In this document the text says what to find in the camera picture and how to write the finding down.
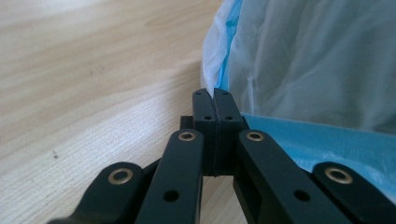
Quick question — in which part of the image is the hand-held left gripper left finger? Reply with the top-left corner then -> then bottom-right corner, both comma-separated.
179,88 -> 219,177

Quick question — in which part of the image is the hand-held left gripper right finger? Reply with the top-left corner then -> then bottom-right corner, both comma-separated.
212,88 -> 250,177

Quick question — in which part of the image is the white blue-banded garbage bag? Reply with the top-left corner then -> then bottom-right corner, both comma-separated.
200,0 -> 396,204

